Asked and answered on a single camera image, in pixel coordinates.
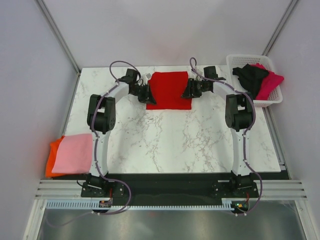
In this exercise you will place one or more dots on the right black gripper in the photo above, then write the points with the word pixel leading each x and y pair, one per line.
pixel 188 92

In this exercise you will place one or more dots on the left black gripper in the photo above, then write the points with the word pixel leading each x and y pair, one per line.
pixel 147 97

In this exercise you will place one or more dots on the red t shirt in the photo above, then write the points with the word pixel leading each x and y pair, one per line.
pixel 167 89

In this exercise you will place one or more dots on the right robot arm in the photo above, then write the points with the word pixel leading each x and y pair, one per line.
pixel 240 113

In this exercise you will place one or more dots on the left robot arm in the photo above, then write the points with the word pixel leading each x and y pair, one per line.
pixel 101 115

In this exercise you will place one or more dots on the black t shirt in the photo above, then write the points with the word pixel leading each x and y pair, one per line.
pixel 250 78

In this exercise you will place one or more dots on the magenta t shirt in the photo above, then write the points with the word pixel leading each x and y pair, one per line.
pixel 271 82

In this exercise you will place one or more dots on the white plastic basket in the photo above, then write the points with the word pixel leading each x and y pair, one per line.
pixel 240 60

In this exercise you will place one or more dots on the folded pink t shirt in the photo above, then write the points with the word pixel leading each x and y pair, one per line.
pixel 74 155

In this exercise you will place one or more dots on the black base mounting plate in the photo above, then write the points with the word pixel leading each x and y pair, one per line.
pixel 170 188

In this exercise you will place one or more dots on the folded orange t shirt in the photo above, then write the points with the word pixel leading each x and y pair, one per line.
pixel 52 159

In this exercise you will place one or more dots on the left aluminium frame post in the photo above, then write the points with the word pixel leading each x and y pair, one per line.
pixel 57 33

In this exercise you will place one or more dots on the aluminium frame post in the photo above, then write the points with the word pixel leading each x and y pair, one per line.
pixel 57 33
pixel 290 9

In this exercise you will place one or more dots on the white slotted cable duct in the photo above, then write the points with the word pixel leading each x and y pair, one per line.
pixel 91 204

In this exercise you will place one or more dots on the aluminium front rail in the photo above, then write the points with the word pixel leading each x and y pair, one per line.
pixel 271 190

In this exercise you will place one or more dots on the right aluminium frame post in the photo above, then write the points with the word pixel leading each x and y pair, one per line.
pixel 290 9

